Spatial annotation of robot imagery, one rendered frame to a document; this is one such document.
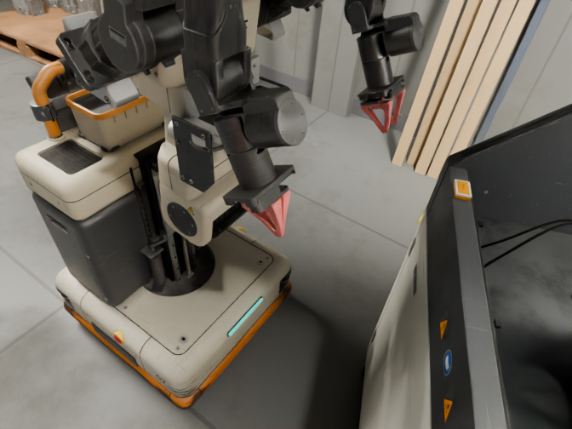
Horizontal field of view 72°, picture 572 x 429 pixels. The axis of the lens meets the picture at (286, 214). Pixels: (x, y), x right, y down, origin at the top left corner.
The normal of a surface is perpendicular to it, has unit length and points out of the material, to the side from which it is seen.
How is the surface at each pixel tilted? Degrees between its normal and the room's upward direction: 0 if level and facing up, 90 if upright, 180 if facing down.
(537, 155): 90
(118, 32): 90
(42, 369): 0
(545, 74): 90
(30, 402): 0
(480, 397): 0
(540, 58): 90
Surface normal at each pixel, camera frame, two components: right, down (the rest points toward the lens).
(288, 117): 0.76, 0.05
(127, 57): -0.57, 0.54
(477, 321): 0.07, -0.72
